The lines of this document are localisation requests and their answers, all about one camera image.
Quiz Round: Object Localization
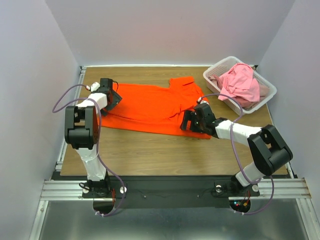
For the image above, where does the orange t shirt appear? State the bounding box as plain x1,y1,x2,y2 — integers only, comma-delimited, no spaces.
102,76,211,140

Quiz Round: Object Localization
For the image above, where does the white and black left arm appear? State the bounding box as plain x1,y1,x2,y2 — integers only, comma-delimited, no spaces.
64,78,122,198

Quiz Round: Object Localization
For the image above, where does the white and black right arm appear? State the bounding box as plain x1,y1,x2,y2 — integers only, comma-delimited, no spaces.
180,101,293,197

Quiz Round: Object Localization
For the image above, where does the dusty pink t shirt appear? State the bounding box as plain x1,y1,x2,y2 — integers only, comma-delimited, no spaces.
209,75,269,109

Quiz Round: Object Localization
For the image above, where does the white perforated plastic basket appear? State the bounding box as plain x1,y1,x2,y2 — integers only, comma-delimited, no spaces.
203,56,277,115

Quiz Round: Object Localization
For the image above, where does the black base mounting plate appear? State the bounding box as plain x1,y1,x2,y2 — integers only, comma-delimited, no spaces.
79,175,260,216

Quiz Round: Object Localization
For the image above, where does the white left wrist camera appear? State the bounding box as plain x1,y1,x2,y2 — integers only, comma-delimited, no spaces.
85,82,100,93

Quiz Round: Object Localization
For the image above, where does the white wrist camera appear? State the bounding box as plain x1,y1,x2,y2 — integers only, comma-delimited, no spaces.
196,97,209,105
85,82,100,93

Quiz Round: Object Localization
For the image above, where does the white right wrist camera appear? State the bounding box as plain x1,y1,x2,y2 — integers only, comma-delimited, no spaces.
196,97,209,105

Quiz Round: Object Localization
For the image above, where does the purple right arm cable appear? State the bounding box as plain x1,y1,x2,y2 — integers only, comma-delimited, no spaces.
196,93,275,216

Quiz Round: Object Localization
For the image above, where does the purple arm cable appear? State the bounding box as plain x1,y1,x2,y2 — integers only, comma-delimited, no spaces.
196,93,275,216
52,84,127,218

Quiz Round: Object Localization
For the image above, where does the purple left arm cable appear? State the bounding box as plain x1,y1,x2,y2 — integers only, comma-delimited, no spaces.
52,84,127,218

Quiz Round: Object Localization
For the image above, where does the aluminium frame rail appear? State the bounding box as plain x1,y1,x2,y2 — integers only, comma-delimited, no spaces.
28,65,87,240

